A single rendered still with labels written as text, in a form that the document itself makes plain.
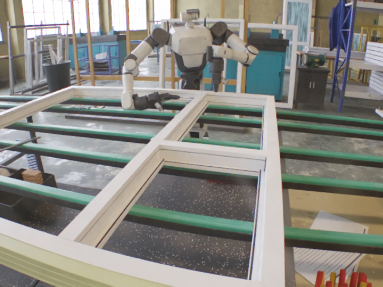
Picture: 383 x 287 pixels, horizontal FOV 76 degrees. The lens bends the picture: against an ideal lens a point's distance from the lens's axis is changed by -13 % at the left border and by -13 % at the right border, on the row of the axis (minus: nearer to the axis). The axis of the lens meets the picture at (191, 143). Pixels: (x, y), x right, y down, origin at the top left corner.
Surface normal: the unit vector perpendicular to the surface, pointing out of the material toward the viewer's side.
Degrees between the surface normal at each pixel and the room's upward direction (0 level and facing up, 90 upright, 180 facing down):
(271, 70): 90
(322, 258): 0
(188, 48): 101
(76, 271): 0
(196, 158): 90
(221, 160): 90
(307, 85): 90
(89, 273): 0
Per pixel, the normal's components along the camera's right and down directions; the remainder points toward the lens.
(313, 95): -0.25, 0.39
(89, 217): 0.00, -0.92
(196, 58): 0.20, 0.56
